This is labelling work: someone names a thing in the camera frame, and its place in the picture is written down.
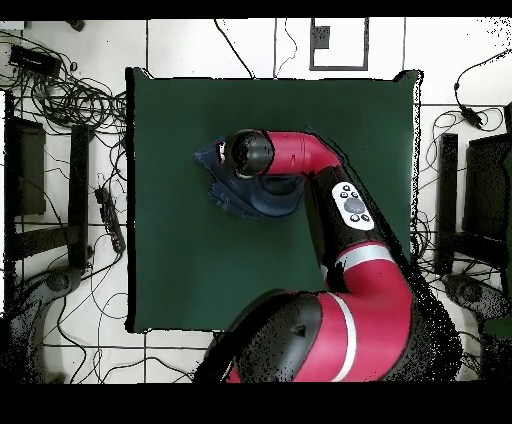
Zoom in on blue denim jeans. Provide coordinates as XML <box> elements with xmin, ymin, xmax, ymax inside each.
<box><xmin>192</xmin><ymin>137</ymin><xmax>307</xmax><ymax>220</ymax></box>

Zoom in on dark green table cloth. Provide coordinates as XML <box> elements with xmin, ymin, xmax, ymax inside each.
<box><xmin>124</xmin><ymin>66</ymin><xmax>424</xmax><ymax>334</ymax></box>

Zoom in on black power strip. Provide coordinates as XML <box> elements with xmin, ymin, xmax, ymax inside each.
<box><xmin>94</xmin><ymin>186</ymin><xmax>128</xmax><ymax>254</ymax></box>

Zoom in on grey stand foot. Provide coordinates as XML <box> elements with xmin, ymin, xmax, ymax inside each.
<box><xmin>441</xmin><ymin>273</ymin><xmax>511</xmax><ymax>321</ymax></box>
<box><xmin>11</xmin><ymin>265</ymin><xmax>87</xmax><ymax>309</ymax></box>

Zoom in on black rectangular box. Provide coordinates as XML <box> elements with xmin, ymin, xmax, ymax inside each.
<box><xmin>8</xmin><ymin>44</ymin><xmax>62</xmax><ymax>77</ymax></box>

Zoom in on long black cable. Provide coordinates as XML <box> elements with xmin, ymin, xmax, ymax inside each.
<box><xmin>213</xmin><ymin>17</ymin><xmax>257</xmax><ymax>80</ymax></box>

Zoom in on black metal frame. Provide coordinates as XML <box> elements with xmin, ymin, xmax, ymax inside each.
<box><xmin>3</xmin><ymin>115</ymin><xmax>95</xmax><ymax>273</ymax></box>
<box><xmin>434</xmin><ymin>132</ymin><xmax>512</xmax><ymax>277</ymax></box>

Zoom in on grey square frame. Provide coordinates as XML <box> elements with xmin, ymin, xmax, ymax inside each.
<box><xmin>309</xmin><ymin>17</ymin><xmax>370</xmax><ymax>72</ymax></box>

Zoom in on black cable tangle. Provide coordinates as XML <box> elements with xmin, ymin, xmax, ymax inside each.
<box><xmin>0</xmin><ymin>31</ymin><xmax>129</xmax><ymax>137</ymax></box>

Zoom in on black power adapter cable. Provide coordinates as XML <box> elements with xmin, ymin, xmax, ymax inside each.
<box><xmin>453</xmin><ymin>49</ymin><xmax>512</xmax><ymax>130</ymax></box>

